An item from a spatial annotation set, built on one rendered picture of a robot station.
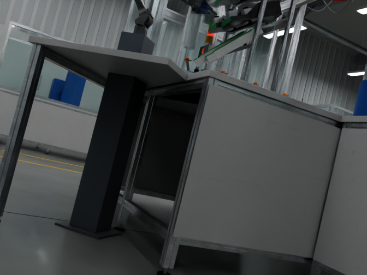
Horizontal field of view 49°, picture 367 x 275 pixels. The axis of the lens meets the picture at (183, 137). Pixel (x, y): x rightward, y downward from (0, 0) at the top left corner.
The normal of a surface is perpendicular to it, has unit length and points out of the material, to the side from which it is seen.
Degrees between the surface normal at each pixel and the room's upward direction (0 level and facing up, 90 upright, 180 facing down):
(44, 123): 90
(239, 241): 90
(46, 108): 90
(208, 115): 90
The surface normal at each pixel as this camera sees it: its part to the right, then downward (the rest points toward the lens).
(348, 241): -0.89, -0.24
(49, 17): 0.44, 0.06
